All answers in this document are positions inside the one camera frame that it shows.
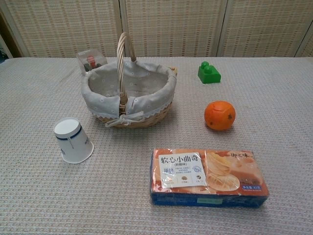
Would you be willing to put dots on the wicker basket with cloth liner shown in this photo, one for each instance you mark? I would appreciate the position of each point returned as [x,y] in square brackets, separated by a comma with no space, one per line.
[146,102]

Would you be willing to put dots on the beige woven tablecloth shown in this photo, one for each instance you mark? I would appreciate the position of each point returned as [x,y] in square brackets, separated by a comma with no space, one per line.
[122,195]

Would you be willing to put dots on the woven folding screen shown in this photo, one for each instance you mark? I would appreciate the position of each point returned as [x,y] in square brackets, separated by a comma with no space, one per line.
[171,27]

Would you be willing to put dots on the orange fruit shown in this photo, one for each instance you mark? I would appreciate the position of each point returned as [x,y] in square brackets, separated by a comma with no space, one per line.
[220,115]

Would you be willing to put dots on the green toy building block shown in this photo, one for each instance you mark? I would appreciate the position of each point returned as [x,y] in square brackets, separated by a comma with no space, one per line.
[208,74]

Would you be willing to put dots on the orange blue cookie box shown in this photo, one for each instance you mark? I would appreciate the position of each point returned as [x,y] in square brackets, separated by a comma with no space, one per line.
[207,176]

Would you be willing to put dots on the clear plastic box red toy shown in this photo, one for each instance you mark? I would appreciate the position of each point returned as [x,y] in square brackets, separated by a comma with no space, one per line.
[91,61]

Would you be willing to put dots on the white paper cup blue stripe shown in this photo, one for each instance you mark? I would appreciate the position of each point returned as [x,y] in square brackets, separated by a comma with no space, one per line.
[73,144]

